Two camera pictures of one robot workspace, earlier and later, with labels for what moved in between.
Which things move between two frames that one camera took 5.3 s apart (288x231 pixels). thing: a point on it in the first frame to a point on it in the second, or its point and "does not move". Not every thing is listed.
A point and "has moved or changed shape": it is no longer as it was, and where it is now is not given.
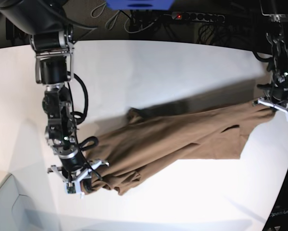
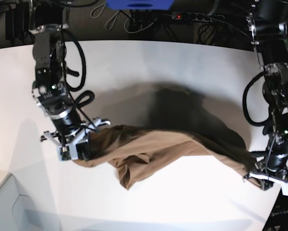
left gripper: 76,177 to 72,137
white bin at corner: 11,211 does not move
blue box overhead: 139,5 does not move
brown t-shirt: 142,144 has moved or changed shape
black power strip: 214,18 does not move
